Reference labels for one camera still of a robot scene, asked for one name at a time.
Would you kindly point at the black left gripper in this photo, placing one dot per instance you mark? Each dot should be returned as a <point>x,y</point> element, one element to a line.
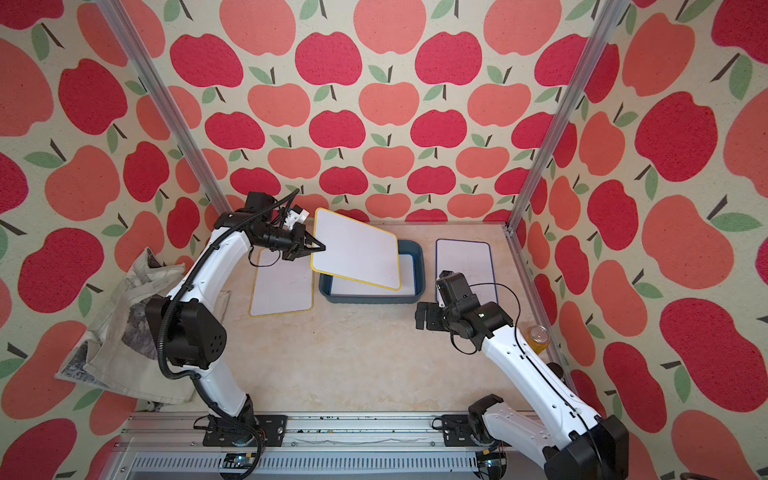
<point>300,245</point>

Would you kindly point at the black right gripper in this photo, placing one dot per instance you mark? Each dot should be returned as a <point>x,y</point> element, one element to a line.
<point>421,308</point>

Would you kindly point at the yellow-framed whiteboard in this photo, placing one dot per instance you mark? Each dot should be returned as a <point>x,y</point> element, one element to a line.
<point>281,286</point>
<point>355,250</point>

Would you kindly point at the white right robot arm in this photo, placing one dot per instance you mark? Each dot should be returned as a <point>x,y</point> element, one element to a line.
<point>569,439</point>

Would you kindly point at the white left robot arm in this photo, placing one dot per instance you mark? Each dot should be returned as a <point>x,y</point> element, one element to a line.
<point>190,340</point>

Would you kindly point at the dark teal storage box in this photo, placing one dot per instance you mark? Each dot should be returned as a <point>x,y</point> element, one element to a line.
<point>412,278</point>

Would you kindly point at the orange drink can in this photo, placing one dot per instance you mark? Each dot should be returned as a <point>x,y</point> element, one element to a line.
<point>537,338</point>

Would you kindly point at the beige printed tote bag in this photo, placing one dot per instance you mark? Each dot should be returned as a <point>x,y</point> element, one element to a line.
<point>117,352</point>

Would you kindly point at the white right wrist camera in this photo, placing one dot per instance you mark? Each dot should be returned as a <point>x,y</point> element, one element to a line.
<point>439,298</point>

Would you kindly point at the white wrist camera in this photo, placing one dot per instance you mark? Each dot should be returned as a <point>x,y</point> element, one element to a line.
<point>439,298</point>
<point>295,215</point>

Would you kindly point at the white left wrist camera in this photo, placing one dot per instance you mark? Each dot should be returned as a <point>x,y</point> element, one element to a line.
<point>295,215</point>

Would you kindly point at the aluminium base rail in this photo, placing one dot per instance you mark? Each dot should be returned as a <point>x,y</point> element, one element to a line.
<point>311,445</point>

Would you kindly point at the left aluminium frame post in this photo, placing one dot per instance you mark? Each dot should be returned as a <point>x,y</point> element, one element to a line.
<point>130,40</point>

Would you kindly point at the aluminium frame post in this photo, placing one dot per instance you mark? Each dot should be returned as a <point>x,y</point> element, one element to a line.
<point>130,40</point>
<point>605,24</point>

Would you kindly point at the right aluminium frame post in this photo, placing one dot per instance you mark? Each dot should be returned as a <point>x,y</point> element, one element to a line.
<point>605,24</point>

